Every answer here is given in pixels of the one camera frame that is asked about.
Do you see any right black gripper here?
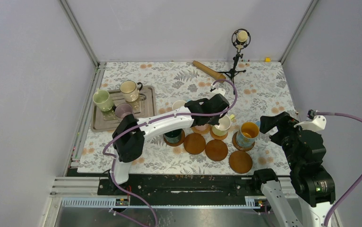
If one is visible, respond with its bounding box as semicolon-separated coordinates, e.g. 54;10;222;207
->
259;110;304;168

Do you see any woven rattan coaster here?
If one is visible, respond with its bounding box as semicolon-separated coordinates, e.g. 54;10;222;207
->
191;124;210;135

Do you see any yellow-green mug white inside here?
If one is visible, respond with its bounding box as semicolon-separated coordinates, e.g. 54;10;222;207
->
211;115;232;137

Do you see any light cork coaster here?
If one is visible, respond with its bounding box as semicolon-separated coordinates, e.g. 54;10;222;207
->
210;130;228;140

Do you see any glossy brown coaster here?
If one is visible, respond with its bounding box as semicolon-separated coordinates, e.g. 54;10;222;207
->
163;130;186;147

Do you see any light blue mug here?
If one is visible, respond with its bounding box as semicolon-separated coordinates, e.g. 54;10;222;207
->
172;100;187;111

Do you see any dark green mug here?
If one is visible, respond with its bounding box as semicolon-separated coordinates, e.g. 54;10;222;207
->
164;129;183;144

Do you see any dark scuffed brown coaster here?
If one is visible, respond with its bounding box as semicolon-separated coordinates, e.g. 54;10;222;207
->
232;133;255;152

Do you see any blue mug orange inside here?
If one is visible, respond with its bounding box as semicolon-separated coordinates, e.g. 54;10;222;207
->
235;122;260;150

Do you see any beige mug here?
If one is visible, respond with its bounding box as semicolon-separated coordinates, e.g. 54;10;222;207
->
120;80;143;102

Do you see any mauve purple mug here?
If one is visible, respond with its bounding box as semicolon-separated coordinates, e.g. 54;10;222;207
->
114;103;133;119

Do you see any light green mug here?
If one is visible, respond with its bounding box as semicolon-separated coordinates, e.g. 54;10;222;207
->
93;89;114;112

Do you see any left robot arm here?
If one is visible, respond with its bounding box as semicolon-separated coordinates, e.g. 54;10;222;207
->
103;94;232;194

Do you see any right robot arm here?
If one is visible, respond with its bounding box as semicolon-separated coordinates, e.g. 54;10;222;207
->
251;111;336;227

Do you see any wooden rolling pin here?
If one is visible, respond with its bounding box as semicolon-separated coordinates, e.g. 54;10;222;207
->
192;61;226;80

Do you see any floral patterned table mat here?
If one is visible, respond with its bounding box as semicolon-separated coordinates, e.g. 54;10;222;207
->
78;62;297;175

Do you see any metal serving tray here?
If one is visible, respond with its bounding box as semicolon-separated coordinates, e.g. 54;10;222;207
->
90;86;156;132

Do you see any microphone on black tripod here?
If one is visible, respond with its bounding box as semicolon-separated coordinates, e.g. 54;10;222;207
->
219;28;251;83

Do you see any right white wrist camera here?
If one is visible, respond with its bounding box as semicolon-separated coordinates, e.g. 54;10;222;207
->
293;110;327;132

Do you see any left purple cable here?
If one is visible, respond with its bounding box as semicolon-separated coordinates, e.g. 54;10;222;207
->
102;79;239;227

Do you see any purple cable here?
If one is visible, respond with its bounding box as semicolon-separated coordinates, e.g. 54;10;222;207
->
102;79;239;227
315;112;362;227

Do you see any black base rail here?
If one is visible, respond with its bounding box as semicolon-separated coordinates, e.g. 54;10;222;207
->
97;172;266;208

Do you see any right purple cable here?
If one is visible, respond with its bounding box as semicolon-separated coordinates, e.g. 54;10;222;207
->
315;112;362;227

